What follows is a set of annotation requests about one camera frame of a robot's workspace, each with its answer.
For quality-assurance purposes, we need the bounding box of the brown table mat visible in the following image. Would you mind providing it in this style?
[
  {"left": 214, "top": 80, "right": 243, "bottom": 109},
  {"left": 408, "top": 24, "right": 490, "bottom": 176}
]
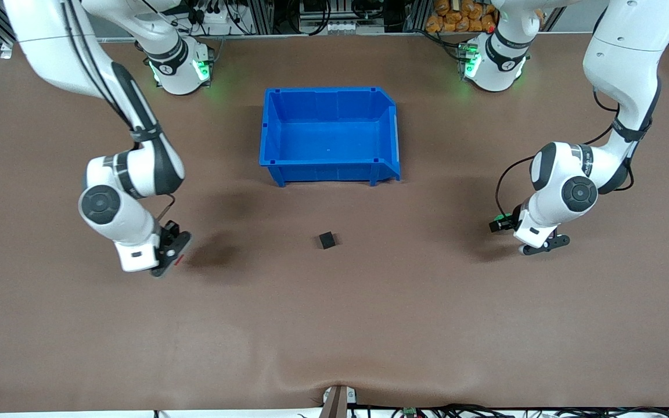
[{"left": 0, "top": 32, "right": 669, "bottom": 414}]

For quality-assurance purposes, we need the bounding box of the blue plastic storage bin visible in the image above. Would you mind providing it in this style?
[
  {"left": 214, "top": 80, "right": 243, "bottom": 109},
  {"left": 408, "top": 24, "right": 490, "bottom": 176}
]
[{"left": 259, "top": 87, "right": 402, "bottom": 188}]

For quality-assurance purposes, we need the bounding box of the orange packets pile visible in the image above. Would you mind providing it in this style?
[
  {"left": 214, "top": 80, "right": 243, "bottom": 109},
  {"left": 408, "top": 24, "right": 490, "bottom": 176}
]
[{"left": 426, "top": 0, "right": 498, "bottom": 33}]

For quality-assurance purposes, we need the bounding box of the white power strip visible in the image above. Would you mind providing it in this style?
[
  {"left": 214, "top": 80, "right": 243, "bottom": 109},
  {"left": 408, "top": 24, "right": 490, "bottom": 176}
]
[{"left": 186, "top": 0, "right": 232, "bottom": 27}]

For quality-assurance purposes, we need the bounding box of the black equipment with white connectors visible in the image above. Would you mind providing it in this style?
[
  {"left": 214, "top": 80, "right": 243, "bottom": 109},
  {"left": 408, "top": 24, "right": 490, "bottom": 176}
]
[{"left": 298, "top": 0, "right": 396, "bottom": 35}]

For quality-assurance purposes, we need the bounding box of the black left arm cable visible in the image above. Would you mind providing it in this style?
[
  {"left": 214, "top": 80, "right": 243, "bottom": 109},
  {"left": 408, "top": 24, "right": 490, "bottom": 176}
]
[{"left": 495, "top": 87, "right": 637, "bottom": 220}]

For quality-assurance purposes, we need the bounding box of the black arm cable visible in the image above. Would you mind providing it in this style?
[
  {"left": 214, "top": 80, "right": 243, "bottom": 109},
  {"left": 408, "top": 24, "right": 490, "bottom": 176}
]
[
  {"left": 495, "top": 87, "right": 637, "bottom": 220},
  {"left": 62, "top": 0, "right": 177, "bottom": 225}
]

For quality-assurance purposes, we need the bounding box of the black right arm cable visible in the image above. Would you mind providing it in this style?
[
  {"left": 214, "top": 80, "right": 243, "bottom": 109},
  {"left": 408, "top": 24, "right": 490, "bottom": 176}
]
[{"left": 62, "top": 0, "right": 177, "bottom": 225}]

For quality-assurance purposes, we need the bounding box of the black cable bundle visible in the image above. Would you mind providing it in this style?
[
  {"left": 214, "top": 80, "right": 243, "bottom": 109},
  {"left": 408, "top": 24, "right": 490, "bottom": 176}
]
[{"left": 352, "top": 403, "right": 669, "bottom": 418}]

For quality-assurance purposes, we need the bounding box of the brown camera mount bracket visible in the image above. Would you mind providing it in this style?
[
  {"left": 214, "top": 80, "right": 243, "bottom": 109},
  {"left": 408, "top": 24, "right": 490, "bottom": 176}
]
[{"left": 322, "top": 385, "right": 358, "bottom": 418}]

